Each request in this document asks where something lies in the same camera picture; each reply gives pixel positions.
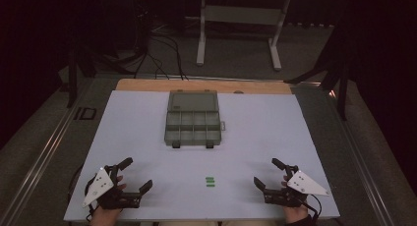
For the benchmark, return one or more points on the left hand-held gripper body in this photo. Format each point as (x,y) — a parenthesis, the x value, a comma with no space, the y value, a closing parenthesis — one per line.
(98,186)

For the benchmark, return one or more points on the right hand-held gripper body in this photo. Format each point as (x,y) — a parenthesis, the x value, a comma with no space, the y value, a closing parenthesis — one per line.
(306,185)

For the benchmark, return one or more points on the clear grey compartment box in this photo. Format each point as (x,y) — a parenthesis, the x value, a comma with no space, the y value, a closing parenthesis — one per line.
(192,119)

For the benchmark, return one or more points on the person's right hand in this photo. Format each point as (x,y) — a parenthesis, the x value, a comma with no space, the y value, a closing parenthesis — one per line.
(295,214)

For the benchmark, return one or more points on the person's left hand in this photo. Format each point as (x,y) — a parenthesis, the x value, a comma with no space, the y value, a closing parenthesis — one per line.
(105,217)

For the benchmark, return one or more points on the black stand legs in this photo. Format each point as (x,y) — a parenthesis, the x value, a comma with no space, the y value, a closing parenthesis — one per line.
(73,78)

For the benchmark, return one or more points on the black tripod legs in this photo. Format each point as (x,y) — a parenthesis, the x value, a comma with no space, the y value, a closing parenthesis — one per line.
(337,72)

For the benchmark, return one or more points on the metal floor rail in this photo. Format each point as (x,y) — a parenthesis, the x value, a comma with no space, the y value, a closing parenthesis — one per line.
(39,160)
(360,160)

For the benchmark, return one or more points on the white metal stand frame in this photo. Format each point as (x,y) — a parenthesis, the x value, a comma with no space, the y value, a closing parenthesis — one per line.
(242,14)

